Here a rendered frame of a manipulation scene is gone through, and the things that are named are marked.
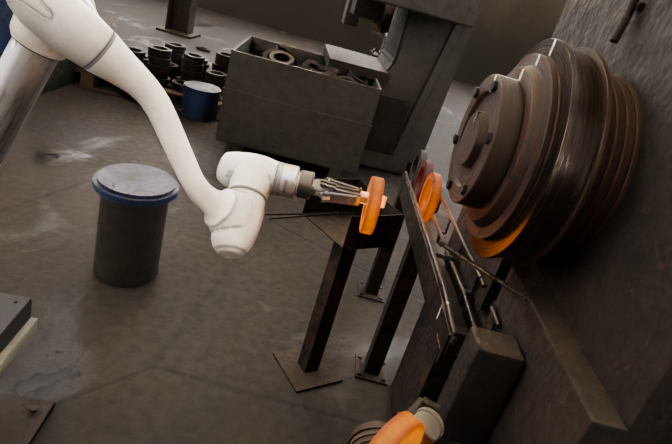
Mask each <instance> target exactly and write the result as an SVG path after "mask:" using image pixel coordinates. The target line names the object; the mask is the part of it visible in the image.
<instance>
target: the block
mask: <svg viewBox="0 0 672 444"><path fill-rule="evenodd" d="M523 366H524V356H523V354H522V352H521V349H520V347H519V344H518V342H517V339H515V338H514V337H513V336H511V335H507V334H503V333H499V332H495V331H492V330H488V329H484V328H480V327H476V326H472V327H471V328H470V329H469V331H468V334H467V336H466V338H465V340H464V342H463V345H462V347H461V349H460V351H459V354H458V356H457V358H456V360H455V362H454V365H453V367H452V369H451V371H450V373H449V376H448V378H447V380H446V382H445V384H444V387H443V389H442V391H441V393H440V396H439V398H438V400H437V402H436V403H437V404H439V405H440V406H441V407H440V409H439V412H438V414H439V415H440V417H441V418H442V420H443V423H444V433H443V435H442V436H441V439H445V440H449V441H453V442H457V443H461V444H483V442H484V440H485V439H486V437H487V435H488V433H489V431H490V429H491V427H492V425H493V423H494V421H495V419H496V417H497V415H498V414H499V412H500V410H501V408H502V406H503V404H504V402H505V400H506V398H507V396H508V394H509V392H510V391H511V389H512V387H513V385H514V383H515V381H516V379H517V377H518V375H519V373H520V371H521V369H522V367H523Z"/></svg>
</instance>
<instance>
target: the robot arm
mask: <svg viewBox="0 0 672 444"><path fill-rule="evenodd" d="M6 2H7V4H8V6H9V7H10V9H11V10H12V12H13V13H14V14H13V16H12V19H11V21H10V33H11V35H12V37H11V39H10V41H9V43H8V45H7V47H6V48H5V50H4V52H3V54H2V56H1V58H0V165H1V164H2V162H3V160H4V158H5V156H6V155H7V153H8V151H9V149H10V147H11V146H12V144H13V142H14V140H15V138H16V137H17V135H18V133H19V131H20V129H21V128H22V126H23V124H24V122H25V120H26V119H27V117H28V115H29V113H30V111H31V110H32V108H33V106H34V104H35V102H36V101H37V99H38V97H39V95H40V94H41V92H42V90H43V88H44V86H45V85H46V83H47V81H48V79H49V77H50V76H51V74H52V72H53V70H54V68H55V67H56V65H57V63H58V61H62V60H65V59H69V60H70V61H72V62H74V63H75V64H77V65H78V66H80V67H82V68H83V69H85V70H86V71H88V72H90V73H92V74H94V75H96V76H98V77H100V78H102V79H104V80H106V81H108V82H109V83H111V84H113V85H115V86H117V87H118V88H120V89H122V90H124V91H125V92H127V93H128V94H129V95H131V96H132V97H133V98H134V99H135V100H136V101H137V102H138V103H139V104H140V105H141V107H142V108H143V110H144V111H145V113H146V114H147V116H148V118H149V120H150V122H151V124H152V126H153V128H154V130H155V132H156V134H157V136H158V138H159V140H160V142H161V144H162V147H163V149H164V151H165V153H166V155H167V157H168V159H169V161H170V163H171V165H172V167H173V170H174V172H175V174H176V176H177V178H178V180H179V182H180V184H181V185H182V187H183V189H184V190H185V192H186V193H187V195H188V196H189V197H190V199H191V200H192V201H193V202H194V203H195V204H196V205H197V206H198V207H199V208H200V209H201V210H202V212H203V213H204V221H205V223H206V224H207V225H208V227H209V229H210V232H211V242H212V246H213V248H214V250H215V251H216V252H217V253H218V254H219V255H221V256H223V257H228V258H238V257H241V256H242V255H244V254H245V253H247V252H248V251H249V250H250V248H251V247H252V245H253V244H254V242H255V240H256V238H257V235H258V233H259V230H260V227H261V224H262V221H263V216H264V209H265V204H266V201H267V199H268V197H269V195H275V196H280V197H285V198H289V199H293V197H294V195H296V197H297V198H302V199H306V200H308V199H310V195H313V196H316V197H319V198H321V202H323V203H328V202H330V203H339V204H347V205H355V206H356V205H357V206H359V203H362V204H366V205H367V200H368V195H369V192H364V191H362V188H361V187H360V189H359V187H356V186H353V185H349V184H346V183H343V182H340V181H337V180H334V179H332V178H329V177H326V179H315V178H314V177H315V173H314V172H311V171H306V170H303V171H301V172H300V167H299V166H296V165H291V164H286V163H284V162H278V161H275V160H273V159H272V158H270V157H267V156H263V155H259V154H255V153H248V152H227V153H225V154H224V155H223V156H222V158H221V159H220V161H219V164H218V167H217V171H216V177H217V179H218V180H219V181H220V182H221V183H222V184H223V185H224V186H225V187H228V189H224V190H222V191H220V190H217V189H215V188H214V187H212V186H211V185H210V184H209V183H208V182H207V180H206V179H205V177H204V176H203V174H202V172H201V170H200V168H199V165H198V163H197V161H196V158H195V156H194V154H193V151H192V149H191V146H190V144H189V142H188V139H187V137H186V134H185V132H184V130H183V127H182V125H181V122H180V120H179V118H178V115H177V113H176V111H175V109H174V106H173V104H172V102H171V100H170V99H169V97H168V95H167V94H166V92H165V90H164V89H163V87H162V86H161V85H160V83H159V82H158V81H157V79H156V78H155V77H154V76H153V75H152V74H151V72H150V71H149V70H148V69H147V68H146V67H145V66H144V65H143V64H142V63H141V62H140V60H139V59H138V58H137V57H136V56H135V55H134V54H133V53H132V51H131V50H130V49H129V48H128V47H127V46H126V44H125V43H124V42H123V41H122V40H121V38H120V37H119V36H118V35H117V34H116V33H115V32H114V31H113V30H112V29H111V28H110V27H109V26H108V25H107V24H106V23H105V22H104V21H103V20H102V19H101V18H100V16H99V15H98V13H97V11H96V6H95V2H94V0H6ZM332 189H333V191H332Z"/></svg>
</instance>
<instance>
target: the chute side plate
mask: <svg viewBox="0 0 672 444"><path fill-rule="evenodd" d="M399 187H400V188H401V192H400V195H399V197H400V201H401V205H402V209H403V213H404V217H405V221H406V226H407V230H408V234H409V238H410V235H411V232H412V233H413V242H412V245H411V246H412V250H413V254H414V259H415V263H416V267H417V271H418V275H419V279H420V283H421V287H422V292H423V296H424V300H425V304H426V308H427V312H428V317H429V323H430V329H431V334H432V340H434V337H435V335H436V333H437V335H438V340H439V345H440V350H439V352H438V355H437V357H436V363H437V364H439V362H440V360H441V358H442V356H443V353H444V351H445V349H446V346H447V344H448V342H449V340H450V337H451V331H450V327H449V322H448V318H447V314H446V309H445V305H444V301H443V297H442V293H441V288H440V284H439V282H438V278H437V275H436V272H435V269H434V265H433V262H432V259H431V256H430V253H429V250H428V246H427V243H426V240H425V237H424V234H423V230H422V227H421V225H420V221H419V218H418V215H417V211H416V208H415V205H414V202H413V199H412V196H411V192H410V189H409V186H408V183H407V180H406V177H405V173H404V172H403V174H402V177H401V180H400V183H399V186H398V190H399ZM441 305H442V308H441ZM440 308H441V310H440ZM439 310H440V313H439V315H438V312H439ZM437 315H438V317H437ZM436 317H437V318H436Z"/></svg>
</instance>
